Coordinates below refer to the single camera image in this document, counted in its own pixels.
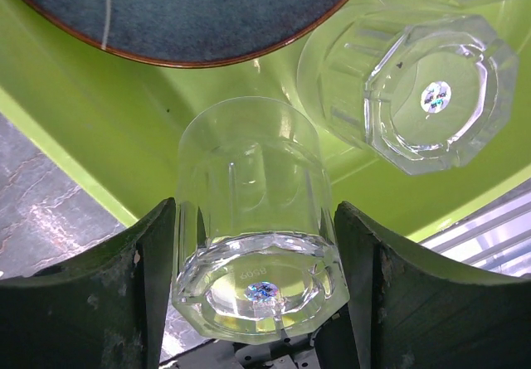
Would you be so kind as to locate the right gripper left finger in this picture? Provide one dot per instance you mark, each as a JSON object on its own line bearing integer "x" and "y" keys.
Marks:
{"x": 103, "y": 308}

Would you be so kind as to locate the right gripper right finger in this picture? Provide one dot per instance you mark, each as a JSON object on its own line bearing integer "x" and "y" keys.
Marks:
{"x": 413, "y": 308}

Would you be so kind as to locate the clear plastic cup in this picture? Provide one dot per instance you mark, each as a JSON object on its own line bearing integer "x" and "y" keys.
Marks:
{"x": 255, "y": 250}
{"x": 425, "y": 90}

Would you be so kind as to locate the blue ceramic plate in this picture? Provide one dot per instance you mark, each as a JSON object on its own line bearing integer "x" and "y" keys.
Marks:
{"x": 187, "y": 33}

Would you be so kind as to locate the green plastic tray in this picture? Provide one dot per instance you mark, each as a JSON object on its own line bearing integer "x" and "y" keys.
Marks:
{"x": 113, "y": 125}

